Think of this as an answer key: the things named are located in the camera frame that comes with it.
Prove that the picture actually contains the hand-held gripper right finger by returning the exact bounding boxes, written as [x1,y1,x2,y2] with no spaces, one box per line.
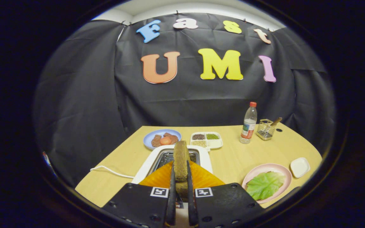
[186,160,265,228]

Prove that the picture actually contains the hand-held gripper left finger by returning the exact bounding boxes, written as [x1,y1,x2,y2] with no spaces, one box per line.
[102,160,176,228]

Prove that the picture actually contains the brown bread slice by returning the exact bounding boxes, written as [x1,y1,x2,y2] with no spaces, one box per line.
[173,141,191,198]

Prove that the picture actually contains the green lettuce leaf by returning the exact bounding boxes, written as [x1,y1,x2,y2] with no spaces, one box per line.
[246,171,286,201]

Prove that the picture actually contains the white toaster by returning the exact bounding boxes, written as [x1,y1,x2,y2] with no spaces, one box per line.
[132,145,213,227]

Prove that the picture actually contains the white divided seed tray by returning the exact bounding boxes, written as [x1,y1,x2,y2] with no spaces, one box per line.
[190,132,223,150]

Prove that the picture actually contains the brown meat pieces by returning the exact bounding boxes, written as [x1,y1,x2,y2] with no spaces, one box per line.
[151,133,179,148]

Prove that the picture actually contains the blue plate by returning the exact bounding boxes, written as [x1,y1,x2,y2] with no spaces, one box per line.
[143,129,182,150]

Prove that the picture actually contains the pink plate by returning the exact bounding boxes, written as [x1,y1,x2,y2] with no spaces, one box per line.
[242,163,292,204]

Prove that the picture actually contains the clear plastic water bottle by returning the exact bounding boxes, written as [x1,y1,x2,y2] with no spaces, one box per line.
[240,102,258,144]

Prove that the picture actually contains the black backdrop cloth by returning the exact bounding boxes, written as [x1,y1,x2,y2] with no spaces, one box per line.
[34,13,336,187]

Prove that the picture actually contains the small white dish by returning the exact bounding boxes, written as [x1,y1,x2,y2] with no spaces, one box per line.
[290,157,311,179]

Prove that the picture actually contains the white power cable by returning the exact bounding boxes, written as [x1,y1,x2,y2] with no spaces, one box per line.
[90,165,135,179]

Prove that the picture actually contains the wire mesh utensil holder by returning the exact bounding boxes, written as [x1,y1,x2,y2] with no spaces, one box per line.
[256,119,276,141]

